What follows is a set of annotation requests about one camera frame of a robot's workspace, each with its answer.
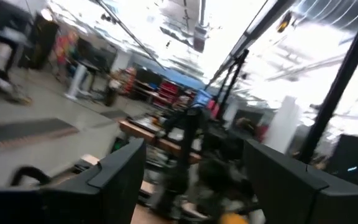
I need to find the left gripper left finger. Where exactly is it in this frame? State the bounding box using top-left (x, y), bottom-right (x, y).
top-left (40, 138), bottom-right (147, 224)

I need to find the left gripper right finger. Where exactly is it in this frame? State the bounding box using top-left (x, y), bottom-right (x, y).
top-left (243, 139), bottom-right (358, 224)

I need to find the yellow banana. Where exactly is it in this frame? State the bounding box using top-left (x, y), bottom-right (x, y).
top-left (219, 213), bottom-right (250, 224)

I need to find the white column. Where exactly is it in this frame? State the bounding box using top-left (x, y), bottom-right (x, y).
top-left (264, 96), bottom-right (303, 153)

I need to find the hazard-striped black floor mat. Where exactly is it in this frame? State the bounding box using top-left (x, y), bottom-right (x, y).
top-left (0, 117), bottom-right (81, 147)

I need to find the red storage shelf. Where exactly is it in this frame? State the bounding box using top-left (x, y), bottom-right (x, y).
top-left (157, 80), bottom-right (180, 106)

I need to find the white pillar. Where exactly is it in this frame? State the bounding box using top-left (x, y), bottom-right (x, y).
top-left (65, 60), bottom-right (88, 100)

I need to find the grey ceiling pipe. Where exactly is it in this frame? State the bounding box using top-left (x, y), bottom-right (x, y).
top-left (193, 0), bottom-right (209, 54)

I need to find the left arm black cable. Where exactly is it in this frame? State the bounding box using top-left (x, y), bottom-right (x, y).
top-left (9, 166), bottom-right (52, 187)

